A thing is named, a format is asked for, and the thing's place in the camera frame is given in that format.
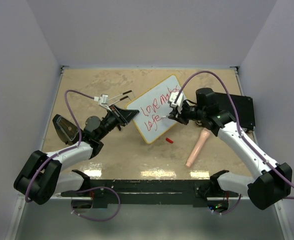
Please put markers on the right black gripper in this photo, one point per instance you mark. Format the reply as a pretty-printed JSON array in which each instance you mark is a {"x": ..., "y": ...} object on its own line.
[{"x": 175, "y": 115}]

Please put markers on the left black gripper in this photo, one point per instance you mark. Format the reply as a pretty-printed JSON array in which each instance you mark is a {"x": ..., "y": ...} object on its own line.
[{"x": 124, "y": 116}]

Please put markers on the yellow framed whiteboard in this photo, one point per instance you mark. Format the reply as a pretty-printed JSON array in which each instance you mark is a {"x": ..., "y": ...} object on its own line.
[{"x": 152, "y": 106}]

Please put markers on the wire whiteboard stand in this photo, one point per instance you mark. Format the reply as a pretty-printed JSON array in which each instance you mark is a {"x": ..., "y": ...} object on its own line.
[{"x": 123, "y": 96}]

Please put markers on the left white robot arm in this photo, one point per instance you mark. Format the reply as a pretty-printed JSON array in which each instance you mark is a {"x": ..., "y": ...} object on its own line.
[{"x": 42, "y": 175}]

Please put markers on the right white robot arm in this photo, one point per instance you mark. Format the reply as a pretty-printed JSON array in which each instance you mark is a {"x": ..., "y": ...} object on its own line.
[{"x": 269, "y": 181}]

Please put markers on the pink toy microphone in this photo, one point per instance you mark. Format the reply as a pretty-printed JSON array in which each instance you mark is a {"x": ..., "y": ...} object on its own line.
[{"x": 204, "y": 135}]

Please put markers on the black hard case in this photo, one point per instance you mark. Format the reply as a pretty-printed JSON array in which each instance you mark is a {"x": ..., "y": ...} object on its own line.
[{"x": 244, "y": 107}]

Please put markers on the black base bar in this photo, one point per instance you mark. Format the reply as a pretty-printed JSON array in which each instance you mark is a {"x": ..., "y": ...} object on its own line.
[{"x": 195, "y": 192}]

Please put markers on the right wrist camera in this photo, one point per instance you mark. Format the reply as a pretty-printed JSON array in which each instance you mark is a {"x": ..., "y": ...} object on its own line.
[{"x": 176, "y": 101}]

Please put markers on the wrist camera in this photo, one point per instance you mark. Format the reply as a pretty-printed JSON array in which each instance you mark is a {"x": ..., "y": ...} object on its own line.
[
  {"x": 176, "y": 101},
  {"x": 102, "y": 101}
]

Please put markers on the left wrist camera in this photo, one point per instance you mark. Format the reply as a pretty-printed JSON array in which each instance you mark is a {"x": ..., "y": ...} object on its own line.
[{"x": 102, "y": 101}]

